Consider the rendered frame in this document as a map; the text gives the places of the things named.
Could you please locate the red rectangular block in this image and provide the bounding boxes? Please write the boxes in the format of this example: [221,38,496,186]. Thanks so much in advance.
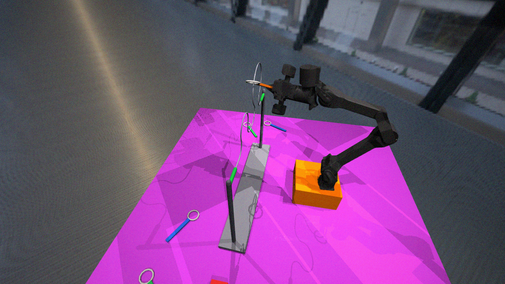
[211,279,228,284]

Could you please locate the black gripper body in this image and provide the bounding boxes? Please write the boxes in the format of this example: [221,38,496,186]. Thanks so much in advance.
[272,64,301,115]

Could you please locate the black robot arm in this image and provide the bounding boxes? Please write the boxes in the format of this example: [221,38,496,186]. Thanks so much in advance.
[271,64,398,191]

